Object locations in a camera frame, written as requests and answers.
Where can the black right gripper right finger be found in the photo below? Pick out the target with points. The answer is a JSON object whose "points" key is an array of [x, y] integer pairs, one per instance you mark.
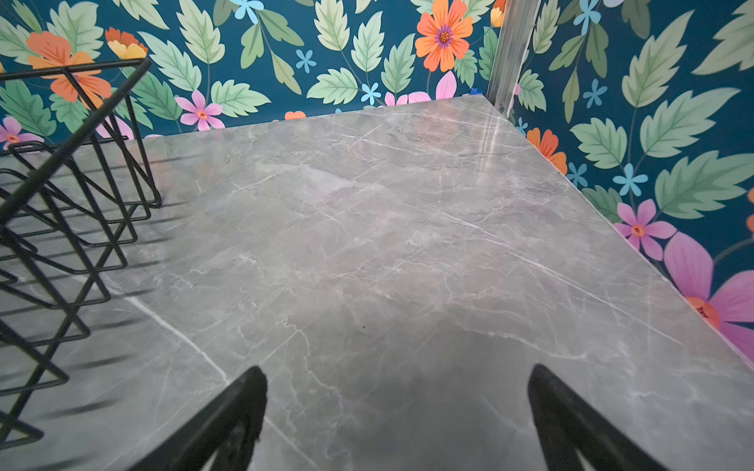
{"points": [[575, 436]]}

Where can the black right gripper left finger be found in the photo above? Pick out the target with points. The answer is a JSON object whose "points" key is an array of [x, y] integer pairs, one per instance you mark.
{"points": [[221, 436]]}

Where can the black wire dish rack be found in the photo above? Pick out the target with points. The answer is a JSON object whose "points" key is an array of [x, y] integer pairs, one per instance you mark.
{"points": [[89, 191]]}

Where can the aluminium frame post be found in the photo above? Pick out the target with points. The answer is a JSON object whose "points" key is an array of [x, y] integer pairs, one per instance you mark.
{"points": [[513, 40]]}

